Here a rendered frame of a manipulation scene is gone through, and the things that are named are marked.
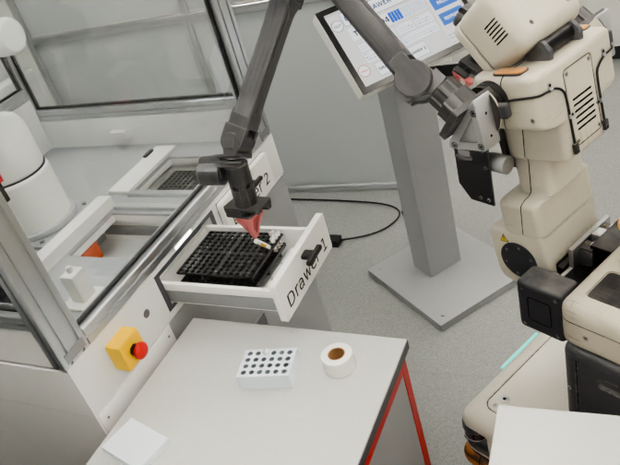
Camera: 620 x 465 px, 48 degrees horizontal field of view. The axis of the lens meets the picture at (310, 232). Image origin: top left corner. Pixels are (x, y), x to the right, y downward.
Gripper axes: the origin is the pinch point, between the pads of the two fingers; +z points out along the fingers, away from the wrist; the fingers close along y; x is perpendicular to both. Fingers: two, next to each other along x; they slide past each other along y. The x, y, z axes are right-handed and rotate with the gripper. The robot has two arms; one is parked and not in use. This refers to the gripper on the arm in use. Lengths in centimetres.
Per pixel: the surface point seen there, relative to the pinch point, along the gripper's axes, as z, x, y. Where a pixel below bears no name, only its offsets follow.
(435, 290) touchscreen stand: 83, 92, 5
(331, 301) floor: 88, 82, -38
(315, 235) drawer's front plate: 2.6, 5.8, 13.3
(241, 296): 7.4, -15.3, 3.4
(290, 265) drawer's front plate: 1.7, -8.4, 14.4
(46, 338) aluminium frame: -6, -52, -16
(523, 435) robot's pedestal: 19, -27, 71
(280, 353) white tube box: 15.9, -22.5, 16.2
